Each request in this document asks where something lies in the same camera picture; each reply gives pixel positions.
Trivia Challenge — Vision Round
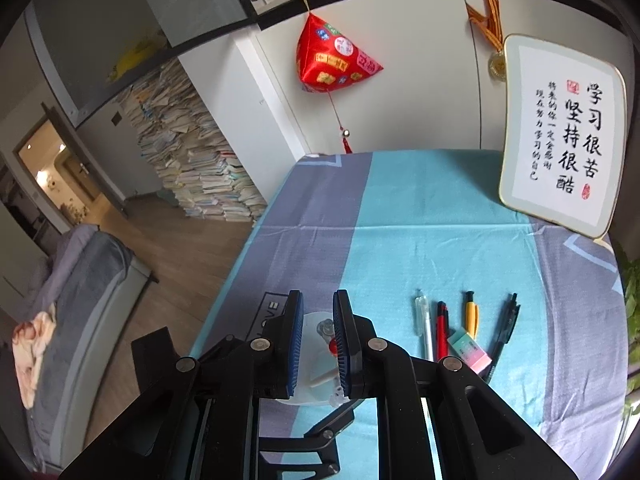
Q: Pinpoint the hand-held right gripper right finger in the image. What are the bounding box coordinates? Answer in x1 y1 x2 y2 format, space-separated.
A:
332 289 573 480

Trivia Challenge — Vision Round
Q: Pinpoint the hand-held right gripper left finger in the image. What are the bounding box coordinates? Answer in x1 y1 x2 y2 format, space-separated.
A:
60 290 306 480

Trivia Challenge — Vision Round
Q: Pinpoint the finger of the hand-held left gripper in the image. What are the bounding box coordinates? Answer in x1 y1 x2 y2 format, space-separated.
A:
260 402 357 480

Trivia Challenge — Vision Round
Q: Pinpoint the translucent plastic cup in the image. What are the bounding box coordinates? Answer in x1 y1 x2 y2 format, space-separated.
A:
277 311 351 407

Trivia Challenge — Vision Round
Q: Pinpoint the white clear-capped pen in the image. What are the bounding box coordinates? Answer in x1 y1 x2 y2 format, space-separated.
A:
414 290 435 361

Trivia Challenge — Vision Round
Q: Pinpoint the red pen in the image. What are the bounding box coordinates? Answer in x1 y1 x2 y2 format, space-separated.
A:
436 301 451 363

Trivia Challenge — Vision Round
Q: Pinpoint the yellow pen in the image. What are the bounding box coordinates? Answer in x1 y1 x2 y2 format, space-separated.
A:
462 291 481 341

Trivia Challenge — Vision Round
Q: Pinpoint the desk control panel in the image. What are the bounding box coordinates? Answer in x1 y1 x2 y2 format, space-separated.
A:
262 290 292 342

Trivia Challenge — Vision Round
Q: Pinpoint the grey bed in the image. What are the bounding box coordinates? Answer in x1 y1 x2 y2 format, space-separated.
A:
0 225 153 471

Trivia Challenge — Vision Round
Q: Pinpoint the floral printed cloth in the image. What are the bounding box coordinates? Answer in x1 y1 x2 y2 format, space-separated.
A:
12 310 56 408

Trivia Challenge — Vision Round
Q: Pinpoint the pink and green eraser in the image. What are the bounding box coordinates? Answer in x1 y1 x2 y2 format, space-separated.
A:
446 329 493 376

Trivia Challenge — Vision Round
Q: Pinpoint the blue and grey tablecloth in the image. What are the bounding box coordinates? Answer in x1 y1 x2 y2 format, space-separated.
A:
190 149 628 480

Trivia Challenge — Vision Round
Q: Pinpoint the pile of stacked papers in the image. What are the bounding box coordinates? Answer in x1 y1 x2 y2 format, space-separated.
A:
120 55 268 223

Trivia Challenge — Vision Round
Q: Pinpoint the dark framed room door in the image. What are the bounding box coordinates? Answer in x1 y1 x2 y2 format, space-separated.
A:
12 102 131 233

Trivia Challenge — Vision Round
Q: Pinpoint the red hanging ornament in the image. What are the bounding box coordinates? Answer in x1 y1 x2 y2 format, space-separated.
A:
296 0 385 156

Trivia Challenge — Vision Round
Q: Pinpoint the green leafy plant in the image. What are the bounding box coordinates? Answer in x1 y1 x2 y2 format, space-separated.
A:
612 242 640 421

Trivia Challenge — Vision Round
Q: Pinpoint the framed calligraphy sign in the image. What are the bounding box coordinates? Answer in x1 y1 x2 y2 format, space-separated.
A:
498 33 627 239

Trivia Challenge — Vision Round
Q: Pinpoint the dark glass cabinet door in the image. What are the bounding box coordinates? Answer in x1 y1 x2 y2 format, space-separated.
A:
25 0 251 128

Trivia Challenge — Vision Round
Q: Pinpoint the medal with striped ribbon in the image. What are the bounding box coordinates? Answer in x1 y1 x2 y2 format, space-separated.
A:
465 0 507 81

